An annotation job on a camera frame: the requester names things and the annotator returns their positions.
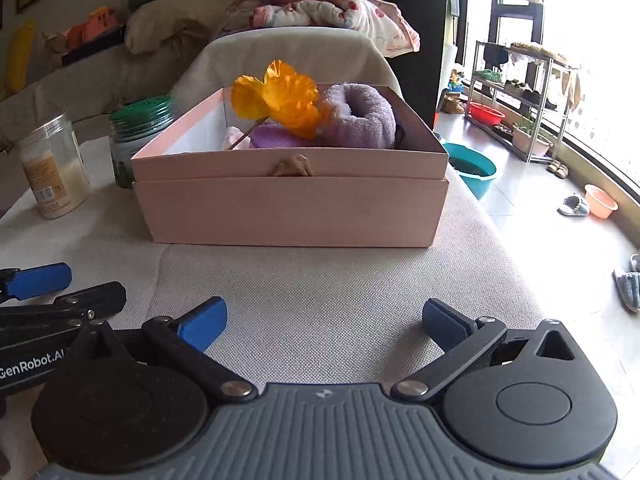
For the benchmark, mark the metal shoe rack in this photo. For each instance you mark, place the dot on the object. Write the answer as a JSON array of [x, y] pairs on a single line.
[[537, 125]]

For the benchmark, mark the pink white cloth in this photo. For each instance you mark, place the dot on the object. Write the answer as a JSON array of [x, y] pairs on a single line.
[[234, 136]]

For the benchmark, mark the green lid glass jar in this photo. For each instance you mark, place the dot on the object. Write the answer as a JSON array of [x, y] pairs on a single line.
[[135, 150]]

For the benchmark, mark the pink planter pot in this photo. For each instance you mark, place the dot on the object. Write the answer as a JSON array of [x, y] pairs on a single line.
[[532, 141]]

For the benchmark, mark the brown furry plush toy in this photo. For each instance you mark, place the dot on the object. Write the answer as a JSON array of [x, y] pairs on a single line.
[[292, 166]]

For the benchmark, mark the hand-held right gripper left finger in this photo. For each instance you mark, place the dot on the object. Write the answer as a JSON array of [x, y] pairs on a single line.
[[202, 322]]

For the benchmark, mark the beige sandals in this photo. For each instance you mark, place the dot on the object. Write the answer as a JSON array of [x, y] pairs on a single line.
[[557, 167]]

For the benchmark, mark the blue striped slipper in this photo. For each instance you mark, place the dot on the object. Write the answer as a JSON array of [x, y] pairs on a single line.
[[629, 287]]

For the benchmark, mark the orange artificial flower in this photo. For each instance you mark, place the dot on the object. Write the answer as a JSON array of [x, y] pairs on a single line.
[[290, 95]]

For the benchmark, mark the pink floral blanket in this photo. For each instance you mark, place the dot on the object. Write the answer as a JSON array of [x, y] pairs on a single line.
[[360, 15]]

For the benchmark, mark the orange pink basin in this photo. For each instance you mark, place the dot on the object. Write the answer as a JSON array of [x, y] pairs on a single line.
[[600, 205]]

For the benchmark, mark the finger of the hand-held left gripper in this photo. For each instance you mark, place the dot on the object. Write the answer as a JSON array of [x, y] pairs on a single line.
[[100, 295], [40, 280]]

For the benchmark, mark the cream pillow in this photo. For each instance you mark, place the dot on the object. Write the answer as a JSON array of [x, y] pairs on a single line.
[[165, 25]]

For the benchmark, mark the beige sofa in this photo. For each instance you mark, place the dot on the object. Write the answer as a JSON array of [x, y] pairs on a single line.
[[280, 55]]

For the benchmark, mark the teal basin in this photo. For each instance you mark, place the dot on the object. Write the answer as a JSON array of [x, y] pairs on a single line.
[[472, 185]]

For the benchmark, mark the yellow banana plush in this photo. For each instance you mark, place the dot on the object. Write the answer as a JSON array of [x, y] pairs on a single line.
[[21, 55]]

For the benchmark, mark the purple felt pad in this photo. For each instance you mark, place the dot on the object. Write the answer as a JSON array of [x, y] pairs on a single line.
[[270, 136]]

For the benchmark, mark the red basin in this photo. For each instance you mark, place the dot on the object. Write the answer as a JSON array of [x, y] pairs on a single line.
[[485, 114]]

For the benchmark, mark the clear plastic jar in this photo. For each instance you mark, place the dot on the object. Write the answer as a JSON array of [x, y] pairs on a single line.
[[52, 180]]

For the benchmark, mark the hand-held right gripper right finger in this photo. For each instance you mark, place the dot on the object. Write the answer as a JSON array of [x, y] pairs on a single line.
[[445, 325]]

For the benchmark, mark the pink cardboard box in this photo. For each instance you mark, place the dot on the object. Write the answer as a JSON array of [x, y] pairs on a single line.
[[290, 210]]

